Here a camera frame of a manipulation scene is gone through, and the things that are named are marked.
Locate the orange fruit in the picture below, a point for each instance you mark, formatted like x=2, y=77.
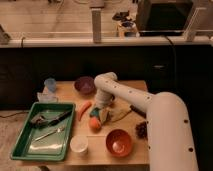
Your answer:
x=94, y=124

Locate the orange bowl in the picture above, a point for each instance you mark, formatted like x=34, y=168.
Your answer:
x=119, y=143

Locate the black monitor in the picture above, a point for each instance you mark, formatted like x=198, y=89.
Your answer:
x=156, y=15

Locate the clear plastic bag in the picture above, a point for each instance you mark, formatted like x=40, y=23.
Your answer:
x=46, y=97

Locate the purple bowl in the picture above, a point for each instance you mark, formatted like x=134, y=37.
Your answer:
x=85, y=85

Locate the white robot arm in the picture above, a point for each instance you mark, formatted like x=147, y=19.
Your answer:
x=170, y=139

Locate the yellow banana piece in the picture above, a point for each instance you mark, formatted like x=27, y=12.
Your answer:
x=112, y=114

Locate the dark grape bunch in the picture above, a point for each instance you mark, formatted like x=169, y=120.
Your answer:
x=141, y=130

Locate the blue plastic cup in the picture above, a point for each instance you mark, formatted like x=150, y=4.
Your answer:
x=50, y=84

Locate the grey object in tray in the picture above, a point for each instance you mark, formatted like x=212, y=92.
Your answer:
x=38, y=120

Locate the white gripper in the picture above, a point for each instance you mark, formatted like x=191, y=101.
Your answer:
x=103, y=99

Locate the teal sponge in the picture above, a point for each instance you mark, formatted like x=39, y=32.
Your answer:
x=94, y=112

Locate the green plastic tray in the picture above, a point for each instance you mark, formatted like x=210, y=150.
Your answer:
x=51, y=148

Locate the white cup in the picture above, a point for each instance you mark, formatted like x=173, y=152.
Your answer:
x=79, y=144

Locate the orange carrot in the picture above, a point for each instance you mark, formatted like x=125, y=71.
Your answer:
x=84, y=107

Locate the black handled knife in tray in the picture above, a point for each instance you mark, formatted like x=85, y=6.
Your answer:
x=59, y=118

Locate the silver fork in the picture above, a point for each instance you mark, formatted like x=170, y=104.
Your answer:
x=58, y=130

